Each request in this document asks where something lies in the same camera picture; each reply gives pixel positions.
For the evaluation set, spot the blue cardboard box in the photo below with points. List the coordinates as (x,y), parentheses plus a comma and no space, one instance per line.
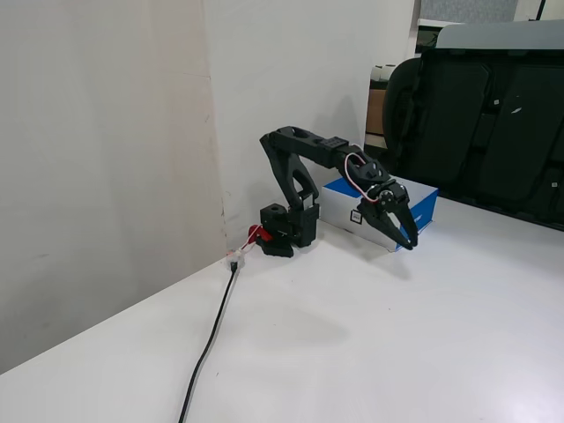
(423,207)

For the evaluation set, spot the brown cardboard box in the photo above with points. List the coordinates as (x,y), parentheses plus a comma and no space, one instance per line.
(376,110)

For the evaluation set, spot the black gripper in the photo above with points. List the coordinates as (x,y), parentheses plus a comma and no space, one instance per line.
(393,204)

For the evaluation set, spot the light gray curved panel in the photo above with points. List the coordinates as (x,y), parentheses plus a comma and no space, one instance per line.
(498,36)

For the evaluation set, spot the white small containers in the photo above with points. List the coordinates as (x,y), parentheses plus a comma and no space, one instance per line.
(381,72)

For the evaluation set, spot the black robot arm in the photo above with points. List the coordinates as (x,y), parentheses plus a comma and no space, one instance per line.
(286,176)

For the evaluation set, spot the black office chair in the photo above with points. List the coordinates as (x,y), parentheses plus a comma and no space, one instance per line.
(506,132)

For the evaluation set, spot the red clamp knob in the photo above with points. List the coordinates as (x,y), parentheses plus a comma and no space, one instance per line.
(254,232)

